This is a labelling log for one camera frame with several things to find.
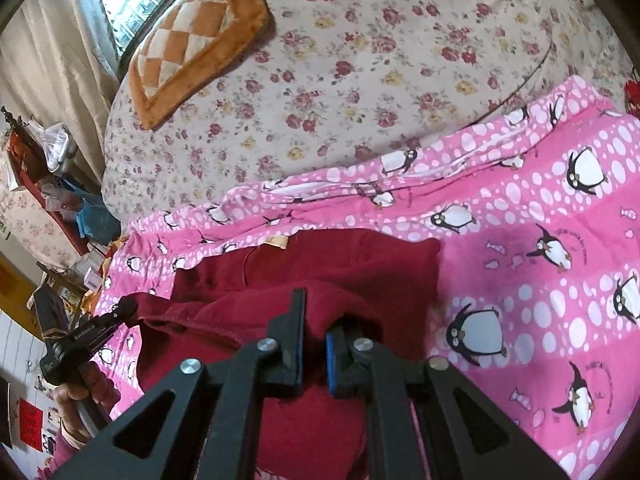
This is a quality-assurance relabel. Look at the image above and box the red wooden cabinet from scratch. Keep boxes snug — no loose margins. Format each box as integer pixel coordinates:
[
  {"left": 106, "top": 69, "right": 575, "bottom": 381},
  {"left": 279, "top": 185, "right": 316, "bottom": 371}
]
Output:
[{"left": 7, "top": 127, "right": 89, "bottom": 257}]

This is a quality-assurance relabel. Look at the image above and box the person's left forearm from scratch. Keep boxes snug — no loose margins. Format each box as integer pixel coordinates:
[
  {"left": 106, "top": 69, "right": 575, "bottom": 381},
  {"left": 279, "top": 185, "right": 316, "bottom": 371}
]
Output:
[{"left": 36, "top": 422, "right": 103, "bottom": 480}]

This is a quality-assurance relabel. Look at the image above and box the dark red fleece garment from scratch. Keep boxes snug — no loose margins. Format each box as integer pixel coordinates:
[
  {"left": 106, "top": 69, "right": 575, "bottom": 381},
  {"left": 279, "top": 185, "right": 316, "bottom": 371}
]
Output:
[{"left": 135, "top": 227, "right": 443, "bottom": 480}]

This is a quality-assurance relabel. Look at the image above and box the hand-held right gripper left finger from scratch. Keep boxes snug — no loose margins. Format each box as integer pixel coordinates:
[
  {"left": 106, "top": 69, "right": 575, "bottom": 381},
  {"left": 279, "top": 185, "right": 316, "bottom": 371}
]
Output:
[{"left": 50, "top": 287, "right": 308, "bottom": 480}]

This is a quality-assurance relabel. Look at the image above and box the beige curtain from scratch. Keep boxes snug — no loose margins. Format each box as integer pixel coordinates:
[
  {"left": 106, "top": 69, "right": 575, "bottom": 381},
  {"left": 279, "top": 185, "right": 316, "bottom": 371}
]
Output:
[{"left": 0, "top": 0, "right": 122, "bottom": 128}]

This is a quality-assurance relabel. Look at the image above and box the red cloth item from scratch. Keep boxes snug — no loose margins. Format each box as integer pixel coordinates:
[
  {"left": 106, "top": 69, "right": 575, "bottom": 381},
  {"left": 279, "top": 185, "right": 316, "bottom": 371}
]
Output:
[{"left": 622, "top": 66, "right": 640, "bottom": 117}]

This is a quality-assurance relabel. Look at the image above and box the red wall paper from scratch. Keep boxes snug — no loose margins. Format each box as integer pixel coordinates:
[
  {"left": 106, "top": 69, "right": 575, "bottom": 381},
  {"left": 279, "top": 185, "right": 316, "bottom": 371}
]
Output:
[{"left": 17, "top": 394, "right": 44, "bottom": 447}]

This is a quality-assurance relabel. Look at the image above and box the person's left hand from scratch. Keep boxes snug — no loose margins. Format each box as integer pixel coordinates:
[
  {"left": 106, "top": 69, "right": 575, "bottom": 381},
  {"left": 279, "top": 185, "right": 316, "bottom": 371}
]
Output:
[{"left": 53, "top": 361, "right": 121, "bottom": 444}]

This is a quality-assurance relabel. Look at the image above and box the blue plastic bag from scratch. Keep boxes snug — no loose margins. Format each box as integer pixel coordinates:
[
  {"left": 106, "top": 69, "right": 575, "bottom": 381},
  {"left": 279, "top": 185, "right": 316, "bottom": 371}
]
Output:
[{"left": 75, "top": 200, "right": 122, "bottom": 242}]

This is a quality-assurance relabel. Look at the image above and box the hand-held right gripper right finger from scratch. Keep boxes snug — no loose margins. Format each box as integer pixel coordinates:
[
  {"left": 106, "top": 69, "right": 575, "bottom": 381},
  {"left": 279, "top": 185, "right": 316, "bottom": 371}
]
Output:
[{"left": 325, "top": 326, "right": 572, "bottom": 480}]

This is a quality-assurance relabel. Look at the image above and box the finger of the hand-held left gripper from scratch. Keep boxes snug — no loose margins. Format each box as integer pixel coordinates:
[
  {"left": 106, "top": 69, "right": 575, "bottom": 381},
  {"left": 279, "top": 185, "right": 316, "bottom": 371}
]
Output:
[{"left": 84, "top": 297, "right": 139, "bottom": 343}]

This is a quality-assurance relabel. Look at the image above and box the pink penguin print blanket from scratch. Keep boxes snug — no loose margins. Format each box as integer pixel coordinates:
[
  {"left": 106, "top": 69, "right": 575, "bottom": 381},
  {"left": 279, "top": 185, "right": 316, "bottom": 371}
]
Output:
[{"left": 92, "top": 75, "right": 640, "bottom": 480}]

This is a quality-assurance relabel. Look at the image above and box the orange checked cushion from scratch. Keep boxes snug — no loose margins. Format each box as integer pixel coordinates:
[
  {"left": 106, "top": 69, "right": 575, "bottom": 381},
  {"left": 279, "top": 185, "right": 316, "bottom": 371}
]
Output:
[{"left": 127, "top": 0, "right": 277, "bottom": 132}]

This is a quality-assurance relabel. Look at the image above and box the yellow cloth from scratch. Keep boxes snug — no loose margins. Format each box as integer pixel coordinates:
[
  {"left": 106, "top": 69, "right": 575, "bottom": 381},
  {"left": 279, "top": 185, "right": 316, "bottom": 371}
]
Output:
[{"left": 102, "top": 240, "right": 129, "bottom": 264}]

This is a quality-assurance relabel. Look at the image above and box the clear plastic bag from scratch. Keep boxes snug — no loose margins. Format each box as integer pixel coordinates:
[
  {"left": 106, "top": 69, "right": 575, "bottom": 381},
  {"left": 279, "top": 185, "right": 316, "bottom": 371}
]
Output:
[{"left": 42, "top": 122, "right": 79, "bottom": 174}]

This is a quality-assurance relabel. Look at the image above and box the floral bed quilt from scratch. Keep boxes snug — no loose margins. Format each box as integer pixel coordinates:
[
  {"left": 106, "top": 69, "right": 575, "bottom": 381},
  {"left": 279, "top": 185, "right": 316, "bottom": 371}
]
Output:
[{"left": 100, "top": 0, "right": 637, "bottom": 221}]

